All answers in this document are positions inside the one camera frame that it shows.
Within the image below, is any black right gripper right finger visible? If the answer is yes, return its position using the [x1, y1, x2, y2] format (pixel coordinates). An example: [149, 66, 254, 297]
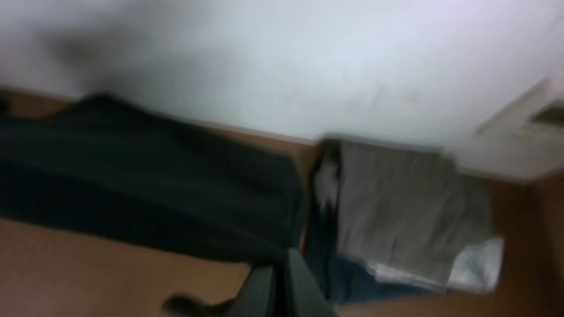
[279, 248, 337, 317]

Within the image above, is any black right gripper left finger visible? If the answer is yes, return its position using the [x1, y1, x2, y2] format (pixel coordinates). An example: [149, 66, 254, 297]
[161, 266, 277, 317]

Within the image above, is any dark green t-shirt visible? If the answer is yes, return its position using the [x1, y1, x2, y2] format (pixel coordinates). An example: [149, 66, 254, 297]
[1, 95, 308, 263]

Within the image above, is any navy blue folded garment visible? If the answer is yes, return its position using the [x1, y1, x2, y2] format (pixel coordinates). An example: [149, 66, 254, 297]
[304, 177, 430, 305]

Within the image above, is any grey folded garment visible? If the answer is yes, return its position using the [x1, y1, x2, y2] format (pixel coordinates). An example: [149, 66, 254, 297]
[314, 140, 504, 293]

